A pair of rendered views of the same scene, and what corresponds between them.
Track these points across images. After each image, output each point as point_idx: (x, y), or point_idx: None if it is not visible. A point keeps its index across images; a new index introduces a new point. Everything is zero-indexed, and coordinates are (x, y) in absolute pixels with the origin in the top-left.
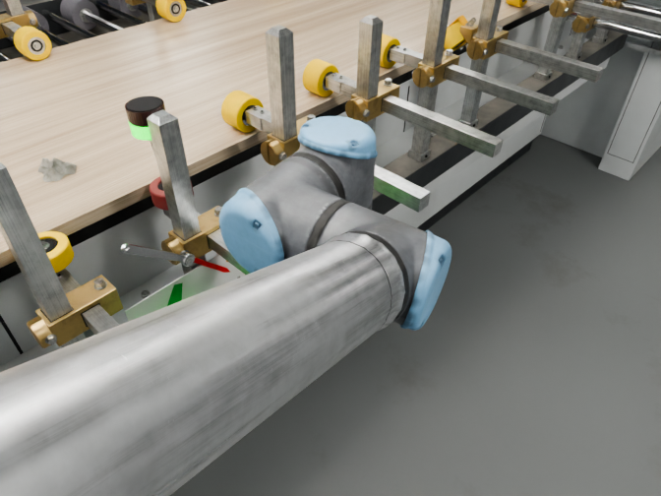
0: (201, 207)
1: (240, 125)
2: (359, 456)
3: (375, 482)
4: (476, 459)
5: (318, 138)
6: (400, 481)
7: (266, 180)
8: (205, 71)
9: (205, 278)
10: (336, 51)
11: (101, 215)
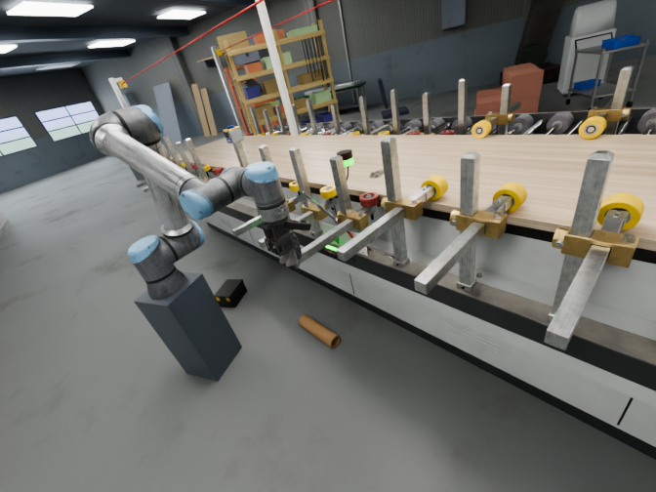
0: (408, 225)
1: None
2: (384, 415)
3: (368, 426)
4: None
5: (251, 164)
6: (369, 443)
7: (238, 167)
8: (506, 169)
9: (348, 237)
10: None
11: (353, 193)
